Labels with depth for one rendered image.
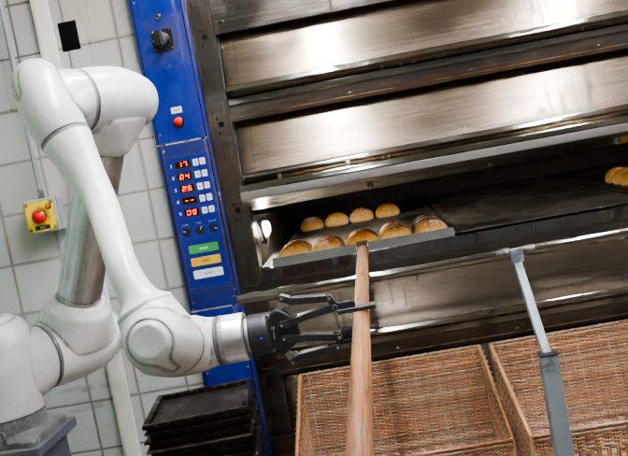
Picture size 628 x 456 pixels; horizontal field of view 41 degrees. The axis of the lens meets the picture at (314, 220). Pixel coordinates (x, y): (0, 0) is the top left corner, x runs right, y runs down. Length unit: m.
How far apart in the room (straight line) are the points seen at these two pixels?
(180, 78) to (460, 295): 1.05
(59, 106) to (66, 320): 0.54
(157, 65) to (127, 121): 0.75
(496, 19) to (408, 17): 0.25
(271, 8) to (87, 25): 0.55
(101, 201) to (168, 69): 1.00
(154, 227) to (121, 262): 1.14
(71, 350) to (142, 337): 0.68
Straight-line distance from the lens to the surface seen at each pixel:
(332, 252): 2.54
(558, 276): 2.61
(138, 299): 1.42
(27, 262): 2.73
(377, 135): 2.51
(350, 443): 0.90
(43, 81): 1.73
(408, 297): 2.57
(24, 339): 1.97
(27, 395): 1.97
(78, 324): 2.01
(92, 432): 2.79
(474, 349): 2.57
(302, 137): 2.52
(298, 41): 2.55
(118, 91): 1.80
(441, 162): 2.38
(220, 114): 2.55
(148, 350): 1.36
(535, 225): 2.58
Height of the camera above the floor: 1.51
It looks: 5 degrees down
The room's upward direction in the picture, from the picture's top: 10 degrees counter-clockwise
